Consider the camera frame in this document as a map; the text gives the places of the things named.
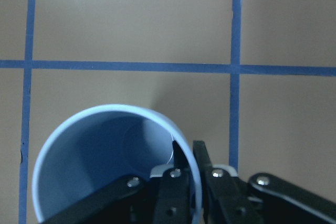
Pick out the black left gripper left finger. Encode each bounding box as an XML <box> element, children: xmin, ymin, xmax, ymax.
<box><xmin>44</xmin><ymin>141</ymin><xmax>192</xmax><ymax>223</ymax></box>

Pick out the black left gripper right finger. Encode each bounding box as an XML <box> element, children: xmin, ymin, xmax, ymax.
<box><xmin>193</xmin><ymin>141</ymin><xmax>335</xmax><ymax>223</ymax></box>

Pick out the light blue cup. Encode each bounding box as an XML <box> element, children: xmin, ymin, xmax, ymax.
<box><xmin>31</xmin><ymin>104</ymin><xmax>202</xmax><ymax>223</ymax></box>

